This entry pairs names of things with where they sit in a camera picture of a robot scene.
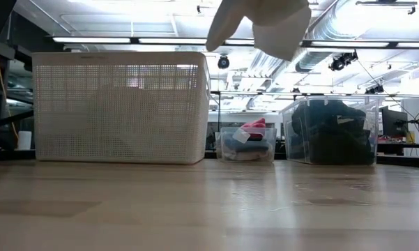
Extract navy striped garment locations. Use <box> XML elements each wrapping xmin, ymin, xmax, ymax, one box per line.
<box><xmin>222</xmin><ymin>137</ymin><xmax>271</xmax><ymax>153</ymax></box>

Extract black ceiling rail fixture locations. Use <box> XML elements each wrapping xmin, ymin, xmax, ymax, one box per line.
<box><xmin>355</xmin><ymin>0</ymin><xmax>419</xmax><ymax>15</ymax></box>

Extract large clear plastic bin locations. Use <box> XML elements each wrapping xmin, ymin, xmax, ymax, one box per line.
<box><xmin>280</xmin><ymin>95</ymin><xmax>381</xmax><ymax>166</ymax></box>

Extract black background desk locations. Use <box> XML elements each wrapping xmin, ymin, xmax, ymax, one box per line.
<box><xmin>376</xmin><ymin>142</ymin><xmax>419</xmax><ymax>169</ymax></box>

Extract white tag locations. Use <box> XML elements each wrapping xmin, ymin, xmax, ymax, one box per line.
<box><xmin>231</xmin><ymin>128</ymin><xmax>252</xmax><ymax>144</ymax></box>

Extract black ceiling camera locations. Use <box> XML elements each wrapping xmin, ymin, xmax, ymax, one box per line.
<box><xmin>217</xmin><ymin>54</ymin><xmax>231</xmax><ymax>70</ymax></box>

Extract black monitor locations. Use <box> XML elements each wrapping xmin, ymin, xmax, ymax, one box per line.
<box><xmin>380</xmin><ymin>106</ymin><xmax>409</xmax><ymax>139</ymax></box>

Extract black Puma garment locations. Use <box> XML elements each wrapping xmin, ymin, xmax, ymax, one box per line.
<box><xmin>291</xmin><ymin>99</ymin><xmax>376</xmax><ymax>165</ymax></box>

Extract white cylinder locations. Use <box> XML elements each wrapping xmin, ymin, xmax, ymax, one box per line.
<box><xmin>17</xmin><ymin>130</ymin><xmax>33</xmax><ymax>151</ymax></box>

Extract yellow cable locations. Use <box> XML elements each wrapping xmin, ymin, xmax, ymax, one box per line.
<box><xmin>0</xmin><ymin>45</ymin><xmax>21</xmax><ymax>140</ymax></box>

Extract black ceiling spotlights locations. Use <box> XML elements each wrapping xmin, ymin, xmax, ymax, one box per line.
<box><xmin>365</xmin><ymin>84</ymin><xmax>385</xmax><ymax>95</ymax></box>
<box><xmin>328</xmin><ymin>51</ymin><xmax>359</xmax><ymax>72</ymax></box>

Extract white cloth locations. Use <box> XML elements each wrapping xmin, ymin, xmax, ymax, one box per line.
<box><xmin>204</xmin><ymin>0</ymin><xmax>313</xmax><ymax>62</ymax></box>

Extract white perforated laundry basket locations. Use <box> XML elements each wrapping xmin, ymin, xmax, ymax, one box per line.
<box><xmin>31</xmin><ymin>51</ymin><xmax>212</xmax><ymax>166</ymax></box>

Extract small clear plastic bin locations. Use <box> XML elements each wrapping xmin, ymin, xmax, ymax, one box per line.
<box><xmin>215</xmin><ymin>125</ymin><xmax>278</xmax><ymax>164</ymax></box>

